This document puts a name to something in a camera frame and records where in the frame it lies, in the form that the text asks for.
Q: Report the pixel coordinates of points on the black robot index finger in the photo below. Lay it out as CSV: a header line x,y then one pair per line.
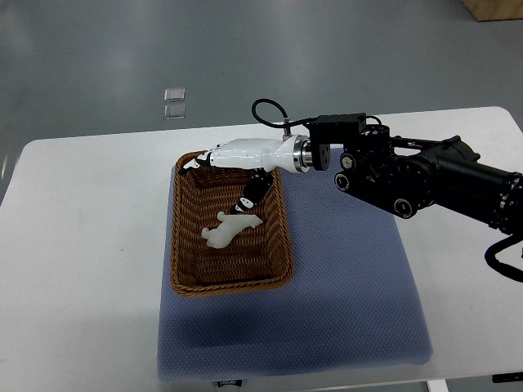
x,y
202,160

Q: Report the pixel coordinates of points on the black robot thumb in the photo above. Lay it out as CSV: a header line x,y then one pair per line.
x,y
254,191

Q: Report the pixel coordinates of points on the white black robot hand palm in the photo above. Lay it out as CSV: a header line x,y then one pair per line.
x,y
293,154

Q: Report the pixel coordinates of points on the white polar bear figurine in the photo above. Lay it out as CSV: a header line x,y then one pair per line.
x,y
229,227

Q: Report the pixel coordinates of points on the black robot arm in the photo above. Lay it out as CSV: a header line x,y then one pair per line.
x,y
398,175

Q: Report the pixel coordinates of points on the brown wicker basket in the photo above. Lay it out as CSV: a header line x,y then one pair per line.
x,y
215,251

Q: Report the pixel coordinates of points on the lower floor metal plate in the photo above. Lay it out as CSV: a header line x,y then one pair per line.
x,y
174,111

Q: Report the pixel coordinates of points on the floor metal plate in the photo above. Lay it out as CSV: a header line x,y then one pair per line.
x,y
174,94
174,111

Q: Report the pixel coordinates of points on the upper floor metal plate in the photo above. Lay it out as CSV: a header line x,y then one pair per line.
x,y
174,94

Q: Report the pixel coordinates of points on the blue quilted mat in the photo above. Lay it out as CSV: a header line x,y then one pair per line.
x,y
322,284

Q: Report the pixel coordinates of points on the black table control panel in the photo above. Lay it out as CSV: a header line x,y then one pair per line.
x,y
507,377

